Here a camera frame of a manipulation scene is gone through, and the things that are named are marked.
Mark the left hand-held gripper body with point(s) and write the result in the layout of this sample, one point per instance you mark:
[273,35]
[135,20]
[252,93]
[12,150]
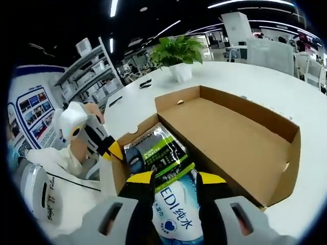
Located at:
[72,117]

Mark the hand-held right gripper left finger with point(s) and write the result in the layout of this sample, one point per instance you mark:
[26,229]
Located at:
[112,219]

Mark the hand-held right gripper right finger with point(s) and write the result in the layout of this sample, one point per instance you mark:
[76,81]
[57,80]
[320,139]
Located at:
[230,222]

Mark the white blue wet wipes pack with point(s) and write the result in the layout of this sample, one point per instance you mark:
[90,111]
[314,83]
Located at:
[176,211]

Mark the brown cardboard shoe box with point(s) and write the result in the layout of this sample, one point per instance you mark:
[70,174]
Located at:
[230,137]

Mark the person's left hand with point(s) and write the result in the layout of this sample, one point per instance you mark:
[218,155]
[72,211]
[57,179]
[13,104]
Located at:
[95,109]

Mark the black pen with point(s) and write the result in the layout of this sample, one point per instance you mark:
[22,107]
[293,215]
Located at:
[116,101]

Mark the grey shelf rack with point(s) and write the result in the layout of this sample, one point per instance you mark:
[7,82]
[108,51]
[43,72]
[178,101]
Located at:
[89,74]

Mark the black green pouch pack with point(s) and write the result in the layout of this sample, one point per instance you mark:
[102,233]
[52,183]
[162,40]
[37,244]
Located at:
[158,150]

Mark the black small tool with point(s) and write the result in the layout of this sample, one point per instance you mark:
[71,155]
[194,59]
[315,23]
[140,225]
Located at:
[145,83]

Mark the blue face mask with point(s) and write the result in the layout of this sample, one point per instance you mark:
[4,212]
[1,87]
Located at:
[12,153]

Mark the white chest device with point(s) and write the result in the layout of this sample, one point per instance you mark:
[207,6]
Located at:
[35,189]

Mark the green plant in white pot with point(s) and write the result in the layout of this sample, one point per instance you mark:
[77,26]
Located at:
[178,53]

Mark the white desk partition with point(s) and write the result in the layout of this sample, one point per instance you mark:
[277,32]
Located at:
[270,57]

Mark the white office chair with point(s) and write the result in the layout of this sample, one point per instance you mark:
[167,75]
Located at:
[310,71]

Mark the blue white wall poster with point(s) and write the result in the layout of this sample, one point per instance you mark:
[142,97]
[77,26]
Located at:
[30,114]

